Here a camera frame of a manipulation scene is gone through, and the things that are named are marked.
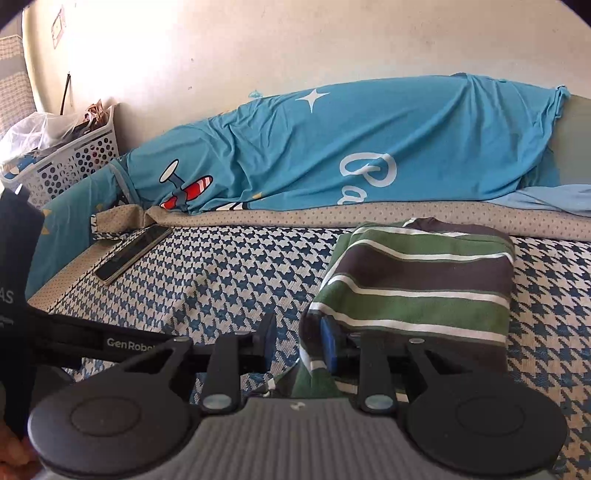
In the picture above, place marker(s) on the clear plastic bag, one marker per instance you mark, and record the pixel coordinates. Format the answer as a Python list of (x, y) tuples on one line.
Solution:
[(41, 129)]

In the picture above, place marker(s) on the white perforated laundry basket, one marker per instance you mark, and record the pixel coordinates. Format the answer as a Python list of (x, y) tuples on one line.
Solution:
[(78, 161)]

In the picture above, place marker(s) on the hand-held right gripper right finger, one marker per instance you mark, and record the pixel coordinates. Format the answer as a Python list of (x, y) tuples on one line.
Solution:
[(328, 341)]

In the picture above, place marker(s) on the patterned curtain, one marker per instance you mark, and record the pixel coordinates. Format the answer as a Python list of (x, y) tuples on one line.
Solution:
[(14, 78)]

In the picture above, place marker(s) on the black smartphone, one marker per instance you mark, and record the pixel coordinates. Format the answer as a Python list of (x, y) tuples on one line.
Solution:
[(131, 254)]

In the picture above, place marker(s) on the blue beige houndstooth mat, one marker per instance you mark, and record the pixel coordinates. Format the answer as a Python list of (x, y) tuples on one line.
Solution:
[(231, 277)]

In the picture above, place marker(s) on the grey foam cushion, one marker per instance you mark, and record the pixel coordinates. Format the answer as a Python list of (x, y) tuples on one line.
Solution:
[(572, 143)]

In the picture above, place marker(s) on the green brown striped shirt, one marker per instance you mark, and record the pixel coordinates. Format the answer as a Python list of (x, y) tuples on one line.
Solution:
[(415, 286)]

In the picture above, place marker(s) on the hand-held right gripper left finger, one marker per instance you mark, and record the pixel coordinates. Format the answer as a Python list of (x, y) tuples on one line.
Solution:
[(267, 337)]

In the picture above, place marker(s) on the person's left hand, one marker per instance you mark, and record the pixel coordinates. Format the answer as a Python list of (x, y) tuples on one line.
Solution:
[(16, 457)]

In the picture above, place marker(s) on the blue airplane print sheet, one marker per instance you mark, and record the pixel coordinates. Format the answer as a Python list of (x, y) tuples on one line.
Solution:
[(545, 198), (323, 138)]

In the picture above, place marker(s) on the thin black rod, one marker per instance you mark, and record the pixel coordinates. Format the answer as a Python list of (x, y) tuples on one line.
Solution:
[(65, 92)]

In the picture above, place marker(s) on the wall switch plate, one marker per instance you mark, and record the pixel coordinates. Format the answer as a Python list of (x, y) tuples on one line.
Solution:
[(58, 27)]

